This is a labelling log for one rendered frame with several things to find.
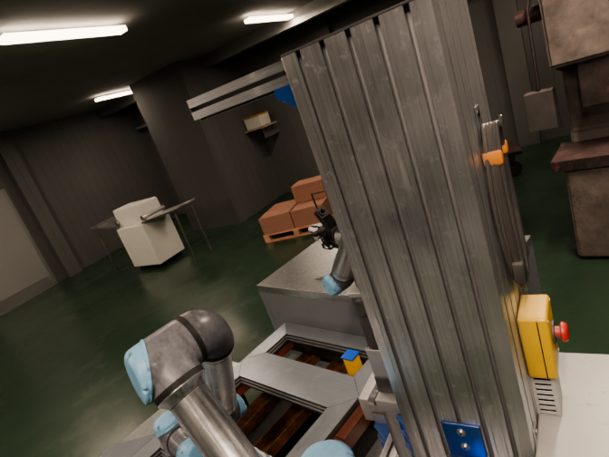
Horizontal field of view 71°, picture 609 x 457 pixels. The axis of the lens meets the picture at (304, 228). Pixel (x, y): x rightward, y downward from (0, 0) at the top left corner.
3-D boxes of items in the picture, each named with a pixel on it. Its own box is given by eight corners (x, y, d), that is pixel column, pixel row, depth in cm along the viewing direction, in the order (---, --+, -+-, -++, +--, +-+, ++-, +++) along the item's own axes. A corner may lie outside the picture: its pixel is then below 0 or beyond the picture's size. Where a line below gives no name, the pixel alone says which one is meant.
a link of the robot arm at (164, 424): (158, 434, 115) (146, 423, 122) (175, 464, 118) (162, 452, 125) (182, 413, 120) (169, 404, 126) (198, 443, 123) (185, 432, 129)
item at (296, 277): (258, 291, 247) (256, 285, 246) (321, 244, 286) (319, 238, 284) (484, 318, 155) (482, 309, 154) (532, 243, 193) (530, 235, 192)
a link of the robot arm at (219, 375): (212, 281, 102) (228, 395, 131) (172, 306, 95) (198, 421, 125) (244, 306, 96) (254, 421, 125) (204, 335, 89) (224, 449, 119)
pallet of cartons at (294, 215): (350, 210, 688) (337, 170, 668) (325, 235, 615) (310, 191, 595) (287, 220, 757) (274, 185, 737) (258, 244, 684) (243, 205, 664)
